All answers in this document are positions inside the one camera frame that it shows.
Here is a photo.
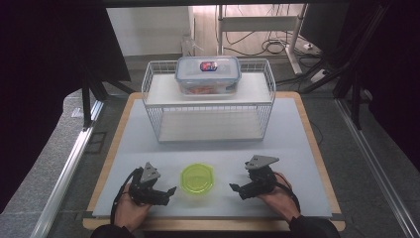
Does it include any black metal stand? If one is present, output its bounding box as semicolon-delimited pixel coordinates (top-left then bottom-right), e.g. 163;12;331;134
298;3;394;131
78;62;133;130

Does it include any long aluminium floor rail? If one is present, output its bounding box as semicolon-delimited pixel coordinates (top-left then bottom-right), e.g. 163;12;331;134
31;98;105;238
334;98;420;238

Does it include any clear plastic lidded container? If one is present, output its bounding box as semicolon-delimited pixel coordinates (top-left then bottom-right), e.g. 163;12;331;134
174;56;242;97

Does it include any green round lidded container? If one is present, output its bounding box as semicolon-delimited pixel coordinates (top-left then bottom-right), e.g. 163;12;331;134
179;162;215;196

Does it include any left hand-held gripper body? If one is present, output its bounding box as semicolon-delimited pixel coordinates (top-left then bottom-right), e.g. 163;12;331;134
128;162;167;206

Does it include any white desk frame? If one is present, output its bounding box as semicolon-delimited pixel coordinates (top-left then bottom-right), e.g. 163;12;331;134
216;3;309;76

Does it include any person's right hand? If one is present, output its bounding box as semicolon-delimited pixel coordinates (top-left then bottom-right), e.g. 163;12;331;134
257;187;298;225

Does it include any white power strip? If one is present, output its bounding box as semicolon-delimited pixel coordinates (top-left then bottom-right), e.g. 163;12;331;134
310;68;330;83

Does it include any white cabinet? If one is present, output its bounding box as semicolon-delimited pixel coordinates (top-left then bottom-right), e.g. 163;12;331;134
106;6;196;58

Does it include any bundle of black floor cables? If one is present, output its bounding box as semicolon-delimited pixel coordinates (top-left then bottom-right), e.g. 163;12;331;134
224;29;300;58

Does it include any white wire rack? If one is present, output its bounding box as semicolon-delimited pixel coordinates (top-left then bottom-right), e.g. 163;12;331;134
141;59;277;144

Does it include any person's left hand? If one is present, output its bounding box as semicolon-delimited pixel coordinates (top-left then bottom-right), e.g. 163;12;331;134
113;182;154;233

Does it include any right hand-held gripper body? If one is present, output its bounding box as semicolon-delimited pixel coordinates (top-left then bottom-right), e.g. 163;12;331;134
241;154;280;198

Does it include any black curtain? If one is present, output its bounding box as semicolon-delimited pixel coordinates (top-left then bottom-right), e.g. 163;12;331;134
0;0;132;212
350;0;420;163

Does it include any red and black gripper cable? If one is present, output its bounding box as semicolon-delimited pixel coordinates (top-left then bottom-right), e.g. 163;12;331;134
272;172;302;214

